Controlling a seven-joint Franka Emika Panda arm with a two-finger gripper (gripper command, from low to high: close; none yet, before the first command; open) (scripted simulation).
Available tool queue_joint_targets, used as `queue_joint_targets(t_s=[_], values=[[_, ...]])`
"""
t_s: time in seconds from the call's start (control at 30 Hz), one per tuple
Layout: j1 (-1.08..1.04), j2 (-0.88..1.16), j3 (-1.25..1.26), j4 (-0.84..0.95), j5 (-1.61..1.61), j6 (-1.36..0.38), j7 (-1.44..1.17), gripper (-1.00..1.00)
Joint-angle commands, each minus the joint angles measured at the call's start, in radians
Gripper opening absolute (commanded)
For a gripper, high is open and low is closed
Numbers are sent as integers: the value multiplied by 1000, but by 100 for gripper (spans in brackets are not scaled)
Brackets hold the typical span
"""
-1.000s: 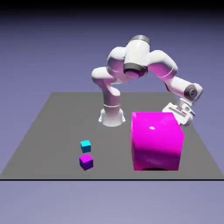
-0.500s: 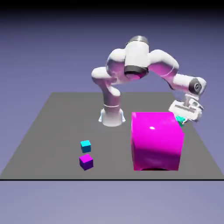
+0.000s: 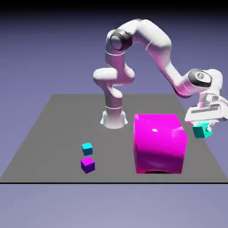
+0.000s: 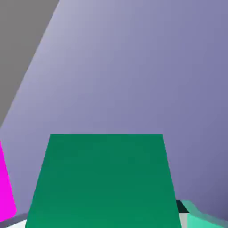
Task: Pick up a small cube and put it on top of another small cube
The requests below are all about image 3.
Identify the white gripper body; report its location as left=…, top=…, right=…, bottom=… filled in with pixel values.
left=184, top=101, right=228, bottom=126

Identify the small teal cube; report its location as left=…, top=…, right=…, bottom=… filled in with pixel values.
left=191, top=122, right=213, bottom=139

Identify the small cyan cube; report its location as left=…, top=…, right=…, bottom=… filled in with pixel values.
left=81, top=142, right=94, bottom=156

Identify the small purple cube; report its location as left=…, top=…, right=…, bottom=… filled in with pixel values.
left=80, top=156, right=96, bottom=174

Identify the large magenta box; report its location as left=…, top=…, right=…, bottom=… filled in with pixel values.
left=133, top=114, right=188, bottom=175

